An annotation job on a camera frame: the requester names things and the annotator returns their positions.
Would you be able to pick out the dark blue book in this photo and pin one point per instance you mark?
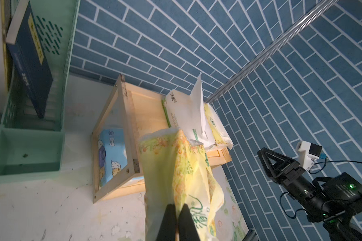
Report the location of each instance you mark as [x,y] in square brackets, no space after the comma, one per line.
[25,47]

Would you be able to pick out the yellow floral tissue pack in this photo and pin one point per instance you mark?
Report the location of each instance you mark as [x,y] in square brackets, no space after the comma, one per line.
[177,171]

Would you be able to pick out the wooden two-tier shelf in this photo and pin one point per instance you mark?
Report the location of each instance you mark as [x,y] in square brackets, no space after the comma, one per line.
[138,112]

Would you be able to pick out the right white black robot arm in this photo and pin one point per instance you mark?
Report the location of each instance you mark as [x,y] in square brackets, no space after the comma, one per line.
[333,201]

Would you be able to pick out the yellow white tissue pack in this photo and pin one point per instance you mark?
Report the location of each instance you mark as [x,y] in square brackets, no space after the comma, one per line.
[221,138]

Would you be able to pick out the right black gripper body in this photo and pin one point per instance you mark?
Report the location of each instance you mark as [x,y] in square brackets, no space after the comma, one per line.
[289,174]

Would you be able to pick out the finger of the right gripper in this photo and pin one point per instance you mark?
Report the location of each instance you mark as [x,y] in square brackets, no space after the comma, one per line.
[271,162]
[289,164]

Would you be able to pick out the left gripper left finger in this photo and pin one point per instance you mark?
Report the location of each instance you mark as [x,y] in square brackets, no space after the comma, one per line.
[168,227]

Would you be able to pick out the green plastic file organizer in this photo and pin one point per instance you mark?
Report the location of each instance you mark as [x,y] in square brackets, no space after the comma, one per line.
[31,147]

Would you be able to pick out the floral table mat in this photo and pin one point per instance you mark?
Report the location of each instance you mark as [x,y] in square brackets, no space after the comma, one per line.
[229,222]

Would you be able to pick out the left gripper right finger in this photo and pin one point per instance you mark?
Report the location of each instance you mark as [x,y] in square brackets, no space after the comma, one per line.
[187,229]

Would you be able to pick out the blue cartoon tissue pack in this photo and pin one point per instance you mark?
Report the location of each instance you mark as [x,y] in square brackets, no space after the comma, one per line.
[111,153]

